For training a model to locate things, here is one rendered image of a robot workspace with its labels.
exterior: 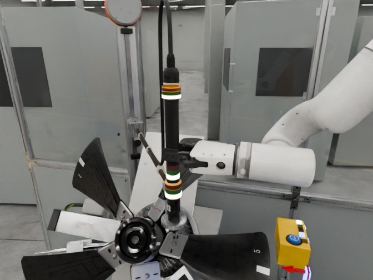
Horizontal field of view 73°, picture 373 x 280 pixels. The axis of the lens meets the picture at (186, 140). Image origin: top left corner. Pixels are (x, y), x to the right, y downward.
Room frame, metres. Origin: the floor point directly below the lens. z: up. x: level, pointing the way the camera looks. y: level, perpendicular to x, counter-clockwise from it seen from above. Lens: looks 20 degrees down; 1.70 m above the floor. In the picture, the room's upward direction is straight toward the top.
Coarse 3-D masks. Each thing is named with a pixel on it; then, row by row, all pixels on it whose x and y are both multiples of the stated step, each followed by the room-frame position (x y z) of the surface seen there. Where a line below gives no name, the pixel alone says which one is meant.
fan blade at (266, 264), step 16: (192, 240) 0.59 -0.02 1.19; (208, 240) 0.59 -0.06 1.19; (224, 240) 0.59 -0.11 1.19; (240, 240) 0.59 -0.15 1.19; (256, 240) 0.58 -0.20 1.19; (192, 256) 0.53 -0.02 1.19; (208, 256) 0.53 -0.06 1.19; (224, 256) 0.53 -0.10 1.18; (240, 256) 0.53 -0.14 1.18; (256, 256) 0.53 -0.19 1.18; (208, 272) 0.49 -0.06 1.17; (224, 272) 0.49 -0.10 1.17; (240, 272) 0.49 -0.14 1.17; (256, 272) 0.49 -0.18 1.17
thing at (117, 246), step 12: (144, 216) 0.68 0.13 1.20; (120, 228) 0.57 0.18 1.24; (132, 228) 0.57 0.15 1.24; (144, 228) 0.57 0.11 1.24; (156, 228) 0.58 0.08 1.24; (120, 240) 0.56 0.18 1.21; (144, 240) 0.55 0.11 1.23; (156, 240) 0.54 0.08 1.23; (120, 252) 0.54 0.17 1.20; (132, 252) 0.53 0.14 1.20; (144, 252) 0.53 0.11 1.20; (156, 252) 0.55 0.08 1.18
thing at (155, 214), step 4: (160, 200) 0.68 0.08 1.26; (156, 204) 0.68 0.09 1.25; (160, 204) 0.65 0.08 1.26; (164, 204) 0.63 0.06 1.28; (152, 208) 0.67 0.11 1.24; (160, 208) 0.63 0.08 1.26; (164, 208) 0.62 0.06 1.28; (148, 212) 0.67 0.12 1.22; (152, 212) 0.65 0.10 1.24; (156, 212) 0.63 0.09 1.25; (160, 212) 0.61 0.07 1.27; (152, 216) 0.63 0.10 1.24; (156, 216) 0.62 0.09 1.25; (156, 220) 0.60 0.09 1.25
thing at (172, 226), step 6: (162, 192) 0.61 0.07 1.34; (162, 216) 0.58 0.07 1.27; (180, 216) 0.58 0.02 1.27; (162, 222) 0.56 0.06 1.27; (168, 222) 0.56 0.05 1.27; (174, 222) 0.56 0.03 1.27; (180, 222) 0.56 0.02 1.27; (168, 228) 0.54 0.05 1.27; (174, 228) 0.54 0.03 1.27; (180, 228) 0.55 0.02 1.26
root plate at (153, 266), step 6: (138, 264) 0.54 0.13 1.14; (144, 264) 0.55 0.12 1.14; (150, 264) 0.56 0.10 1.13; (156, 264) 0.57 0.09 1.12; (132, 270) 0.53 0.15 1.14; (138, 270) 0.54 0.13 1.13; (144, 270) 0.54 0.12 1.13; (150, 270) 0.55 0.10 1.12; (156, 270) 0.56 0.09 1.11; (132, 276) 0.52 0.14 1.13; (138, 276) 0.52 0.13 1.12; (150, 276) 0.54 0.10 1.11; (156, 276) 0.55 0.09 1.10
